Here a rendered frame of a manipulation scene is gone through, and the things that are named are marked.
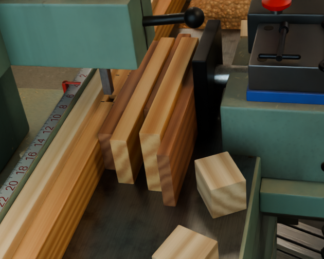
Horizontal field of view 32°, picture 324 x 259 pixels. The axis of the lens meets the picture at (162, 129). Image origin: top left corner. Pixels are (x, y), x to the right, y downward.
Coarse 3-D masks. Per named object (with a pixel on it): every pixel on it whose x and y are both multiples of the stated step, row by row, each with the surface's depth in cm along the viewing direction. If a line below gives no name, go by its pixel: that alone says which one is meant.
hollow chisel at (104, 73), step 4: (100, 72) 59; (104, 72) 59; (108, 72) 59; (100, 76) 60; (104, 76) 60; (108, 76) 59; (104, 80) 60; (108, 80) 60; (104, 84) 60; (108, 84) 60; (112, 84) 61; (104, 88) 61; (108, 88) 60; (112, 88) 61; (104, 92) 61; (108, 92) 61; (112, 92) 61
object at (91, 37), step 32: (0, 0) 54; (32, 0) 53; (64, 0) 52; (96, 0) 52; (128, 0) 51; (32, 32) 55; (64, 32) 54; (96, 32) 53; (128, 32) 52; (32, 64) 57; (64, 64) 56; (96, 64) 55; (128, 64) 54
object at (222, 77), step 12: (216, 24) 61; (204, 36) 59; (216, 36) 60; (204, 48) 57; (216, 48) 60; (192, 60) 56; (204, 60) 55; (216, 60) 61; (192, 72) 57; (204, 72) 56; (216, 72) 60; (228, 72) 60; (204, 84) 57; (216, 84) 61; (204, 96) 58; (216, 96) 62; (204, 108) 59; (216, 108) 63; (204, 120) 60; (204, 132) 61
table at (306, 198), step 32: (192, 32) 81; (224, 32) 80; (224, 64) 73; (192, 160) 58; (256, 160) 57; (96, 192) 56; (128, 192) 55; (160, 192) 55; (192, 192) 55; (256, 192) 55; (288, 192) 57; (320, 192) 57; (96, 224) 52; (128, 224) 52; (160, 224) 52; (192, 224) 51; (224, 224) 51; (256, 224) 57; (64, 256) 50; (96, 256) 49; (128, 256) 49; (224, 256) 48
